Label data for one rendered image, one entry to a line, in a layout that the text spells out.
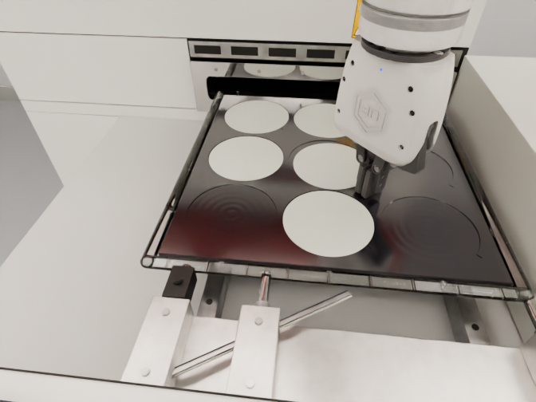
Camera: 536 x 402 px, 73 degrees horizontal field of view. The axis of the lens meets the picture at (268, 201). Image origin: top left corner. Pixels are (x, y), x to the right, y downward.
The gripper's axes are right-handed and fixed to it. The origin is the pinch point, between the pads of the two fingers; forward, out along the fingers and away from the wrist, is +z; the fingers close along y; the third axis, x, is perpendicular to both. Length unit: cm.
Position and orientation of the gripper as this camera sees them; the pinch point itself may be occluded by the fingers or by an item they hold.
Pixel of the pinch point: (372, 177)
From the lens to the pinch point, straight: 44.0
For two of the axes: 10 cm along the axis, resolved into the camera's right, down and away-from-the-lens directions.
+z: 0.0, 7.3, 6.8
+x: 8.2, -4.0, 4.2
